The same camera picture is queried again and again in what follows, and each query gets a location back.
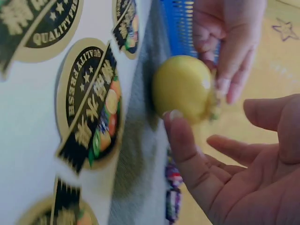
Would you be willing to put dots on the person's left fingers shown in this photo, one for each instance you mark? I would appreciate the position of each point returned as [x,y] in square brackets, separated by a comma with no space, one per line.
[229,70]

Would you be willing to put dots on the colourful printed packet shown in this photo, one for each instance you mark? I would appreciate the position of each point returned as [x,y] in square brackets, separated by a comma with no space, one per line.
[173,189]

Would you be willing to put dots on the person's right hand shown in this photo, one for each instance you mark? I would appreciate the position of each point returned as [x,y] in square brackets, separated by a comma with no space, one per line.
[246,192]

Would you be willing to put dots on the yellow lemon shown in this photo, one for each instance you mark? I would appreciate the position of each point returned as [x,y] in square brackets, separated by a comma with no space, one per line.
[181,90]

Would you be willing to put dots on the blue plastic basket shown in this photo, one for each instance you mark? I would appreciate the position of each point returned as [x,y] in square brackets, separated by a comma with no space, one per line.
[179,25]

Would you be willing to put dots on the person's left hand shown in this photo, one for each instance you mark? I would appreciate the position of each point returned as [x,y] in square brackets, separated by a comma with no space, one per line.
[232,28]

